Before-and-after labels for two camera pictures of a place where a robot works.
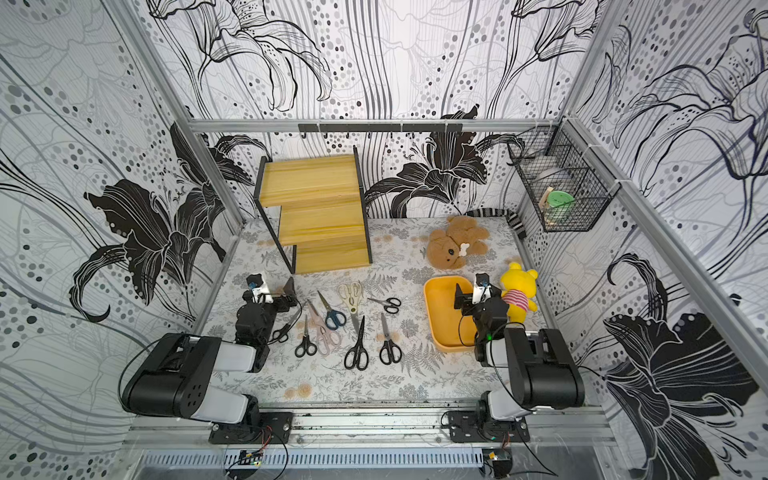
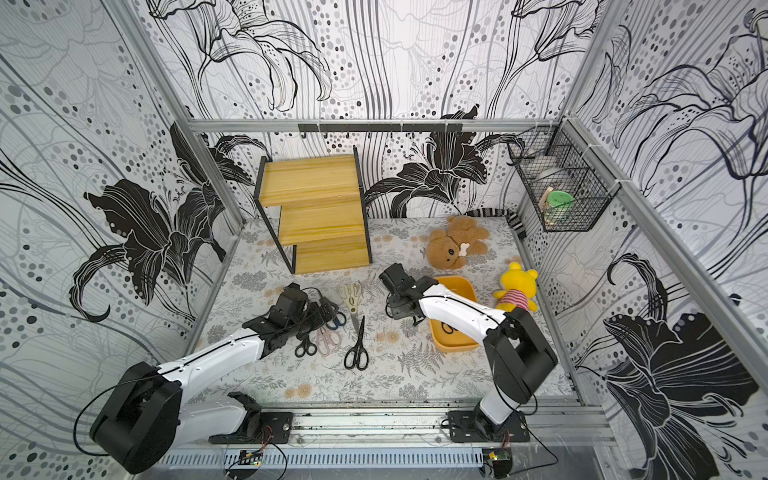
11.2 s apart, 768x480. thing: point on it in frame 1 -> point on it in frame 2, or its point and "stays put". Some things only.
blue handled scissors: x=334 y=318 stays put
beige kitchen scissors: x=352 y=295 stays put
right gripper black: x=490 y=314 -> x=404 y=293
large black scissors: x=357 y=356 stays put
